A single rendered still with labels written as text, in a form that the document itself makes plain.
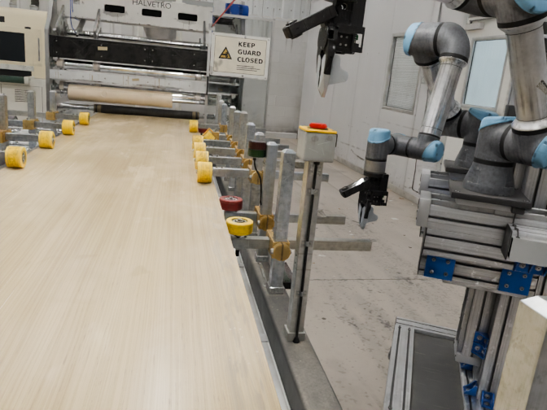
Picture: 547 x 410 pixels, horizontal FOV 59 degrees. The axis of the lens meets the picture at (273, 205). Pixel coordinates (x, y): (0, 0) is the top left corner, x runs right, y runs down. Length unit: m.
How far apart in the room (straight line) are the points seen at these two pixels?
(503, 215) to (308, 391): 0.85
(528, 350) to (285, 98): 10.37
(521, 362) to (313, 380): 0.70
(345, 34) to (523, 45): 0.51
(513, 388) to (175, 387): 0.43
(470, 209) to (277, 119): 9.28
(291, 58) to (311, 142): 9.69
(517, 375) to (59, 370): 0.58
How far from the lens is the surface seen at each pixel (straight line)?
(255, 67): 4.12
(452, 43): 1.82
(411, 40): 1.89
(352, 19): 1.11
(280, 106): 10.72
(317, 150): 1.07
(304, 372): 1.14
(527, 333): 0.47
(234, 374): 0.76
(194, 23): 4.40
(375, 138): 1.72
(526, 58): 1.43
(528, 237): 1.56
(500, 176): 1.61
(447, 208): 1.61
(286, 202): 1.38
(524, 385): 0.48
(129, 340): 0.83
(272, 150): 1.59
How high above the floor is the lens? 1.33
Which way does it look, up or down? 15 degrees down
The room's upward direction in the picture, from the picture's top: 5 degrees clockwise
